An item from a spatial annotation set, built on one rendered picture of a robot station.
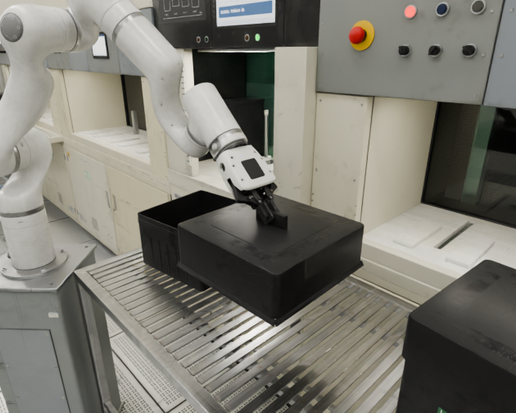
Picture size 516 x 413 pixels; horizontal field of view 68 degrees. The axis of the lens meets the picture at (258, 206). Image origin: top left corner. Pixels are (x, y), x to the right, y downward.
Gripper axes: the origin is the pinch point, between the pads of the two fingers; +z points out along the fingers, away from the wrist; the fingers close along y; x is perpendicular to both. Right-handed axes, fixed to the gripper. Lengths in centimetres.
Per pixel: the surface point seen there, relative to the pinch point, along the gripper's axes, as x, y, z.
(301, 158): 12.1, 34.2, -14.4
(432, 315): -20.7, -1.1, 29.6
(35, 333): 79, -35, -11
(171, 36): 40, 42, -92
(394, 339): 6.2, 19.5, 38.4
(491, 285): -23.6, 14.2, 32.4
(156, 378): 130, 9, 22
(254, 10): 1, 40, -62
